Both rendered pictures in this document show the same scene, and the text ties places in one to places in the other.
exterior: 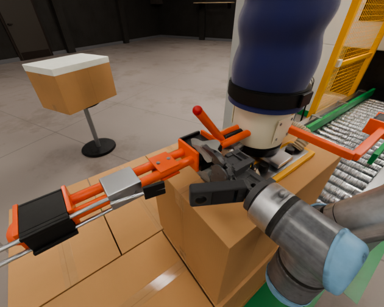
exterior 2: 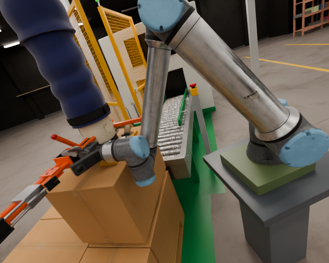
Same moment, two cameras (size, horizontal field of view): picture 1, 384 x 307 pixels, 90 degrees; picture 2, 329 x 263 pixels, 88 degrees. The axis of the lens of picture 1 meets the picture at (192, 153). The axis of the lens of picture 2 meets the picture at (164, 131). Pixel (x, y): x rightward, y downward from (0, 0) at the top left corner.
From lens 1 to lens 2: 41 cm
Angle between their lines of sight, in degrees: 33
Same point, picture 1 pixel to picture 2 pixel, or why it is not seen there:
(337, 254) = (132, 142)
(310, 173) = not seen: hidden behind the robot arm
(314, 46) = (92, 88)
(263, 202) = (105, 148)
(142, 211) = (63, 251)
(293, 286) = (138, 170)
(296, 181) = not seen: hidden behind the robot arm
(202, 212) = (92, 186)
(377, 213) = (144, 127)
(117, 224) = not seen: outside the picture
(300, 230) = (120, 145)
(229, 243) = (112, 184)
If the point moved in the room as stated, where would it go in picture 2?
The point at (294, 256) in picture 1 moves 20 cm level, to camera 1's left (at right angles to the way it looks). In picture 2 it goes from (126, 156) to (73, 192)
